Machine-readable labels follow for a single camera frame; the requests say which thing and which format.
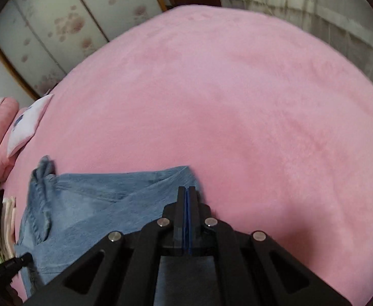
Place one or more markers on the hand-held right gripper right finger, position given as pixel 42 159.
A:
pixel 192 220

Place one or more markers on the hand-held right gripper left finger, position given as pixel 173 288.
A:
pixel 179 220

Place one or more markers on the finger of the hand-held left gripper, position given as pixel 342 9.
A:
pixel 12 263

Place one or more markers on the blue denim jeans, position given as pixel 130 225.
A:
pixel 94 204

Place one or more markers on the stack of folded clothes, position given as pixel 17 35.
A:
pixel 4 223

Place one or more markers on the pink fleece bed blanket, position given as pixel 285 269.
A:
pixel 221 102

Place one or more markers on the white pillow with blue print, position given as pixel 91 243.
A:
pixel 27 124

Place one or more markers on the floral white wardrobe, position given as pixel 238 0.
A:
pixel 62 22

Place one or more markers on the white lace covered bed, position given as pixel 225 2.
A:
pixel 317 6

